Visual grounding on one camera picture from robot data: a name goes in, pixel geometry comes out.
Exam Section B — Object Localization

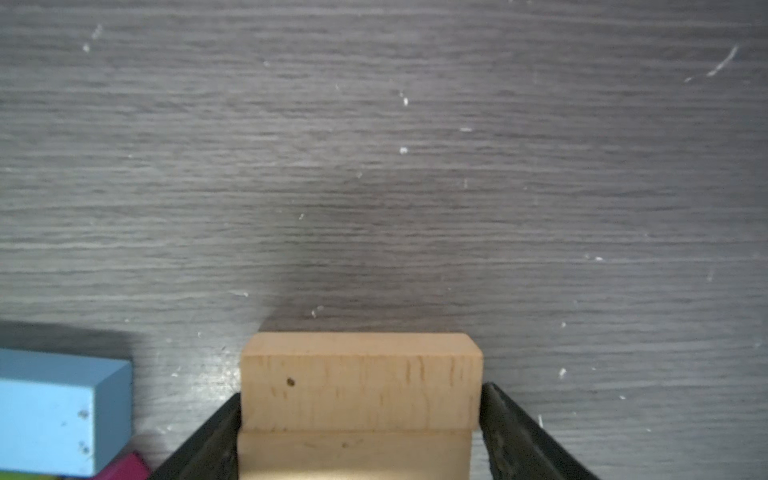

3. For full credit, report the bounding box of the natural wood block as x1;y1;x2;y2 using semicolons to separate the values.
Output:
240;332;484;432
237;430;472;479

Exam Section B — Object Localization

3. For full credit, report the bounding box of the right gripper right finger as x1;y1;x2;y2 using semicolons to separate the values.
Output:
479;382;597;480

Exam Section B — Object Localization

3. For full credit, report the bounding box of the lime green block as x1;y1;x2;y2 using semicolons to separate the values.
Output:
0;471;59;480

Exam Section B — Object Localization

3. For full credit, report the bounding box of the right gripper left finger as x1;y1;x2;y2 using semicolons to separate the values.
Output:
148;393;241;480

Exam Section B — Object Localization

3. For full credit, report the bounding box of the magenta cube block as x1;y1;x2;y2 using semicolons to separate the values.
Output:
90;452;151;480

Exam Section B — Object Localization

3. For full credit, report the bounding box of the light blue block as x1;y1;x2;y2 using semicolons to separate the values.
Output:
1;348;133;477

